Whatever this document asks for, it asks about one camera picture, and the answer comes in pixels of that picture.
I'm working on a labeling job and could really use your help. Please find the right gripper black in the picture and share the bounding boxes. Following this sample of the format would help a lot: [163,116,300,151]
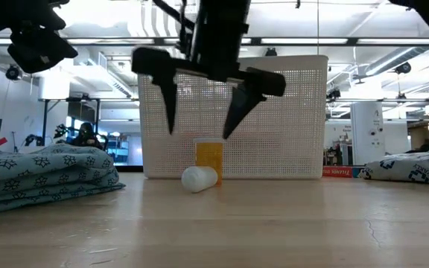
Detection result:
[131,0,287,140]

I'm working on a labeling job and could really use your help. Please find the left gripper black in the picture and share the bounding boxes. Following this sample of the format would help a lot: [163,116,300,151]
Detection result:
[7,26,78,74]

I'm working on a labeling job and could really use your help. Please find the orange pill bottle white cap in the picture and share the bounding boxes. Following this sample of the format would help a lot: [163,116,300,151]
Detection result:
[194,138,225,187]

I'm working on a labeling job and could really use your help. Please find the white plastic bottle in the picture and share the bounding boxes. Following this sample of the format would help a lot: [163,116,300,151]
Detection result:
[180,165,218,194]

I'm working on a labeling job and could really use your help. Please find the red Tylenol medicine box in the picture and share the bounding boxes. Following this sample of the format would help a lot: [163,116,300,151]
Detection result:
[322,165,364,179]

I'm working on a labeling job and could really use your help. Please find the grey cross-printed fabric packet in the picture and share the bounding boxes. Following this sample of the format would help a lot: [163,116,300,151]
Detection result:
[358,148,429,186]

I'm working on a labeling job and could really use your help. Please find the white perforated plastic basket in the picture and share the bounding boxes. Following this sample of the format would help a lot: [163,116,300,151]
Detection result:
[138,54,329,180]

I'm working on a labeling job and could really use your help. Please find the teal star-patterned folded gown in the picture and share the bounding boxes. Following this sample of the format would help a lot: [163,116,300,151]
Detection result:
[0,144,126,218]

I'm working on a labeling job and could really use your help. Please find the white round pillar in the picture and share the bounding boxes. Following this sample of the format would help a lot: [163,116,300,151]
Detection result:
[350,100,387,166]

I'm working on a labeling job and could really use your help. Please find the black metal rack frame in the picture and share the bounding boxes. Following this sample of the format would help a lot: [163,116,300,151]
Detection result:
[37,97,102,150]

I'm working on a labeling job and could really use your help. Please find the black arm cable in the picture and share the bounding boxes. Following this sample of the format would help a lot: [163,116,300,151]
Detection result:
[150,0,197,53]

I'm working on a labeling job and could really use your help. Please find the black metal table frame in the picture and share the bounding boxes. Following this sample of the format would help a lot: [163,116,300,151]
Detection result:
[114,165,144,173]

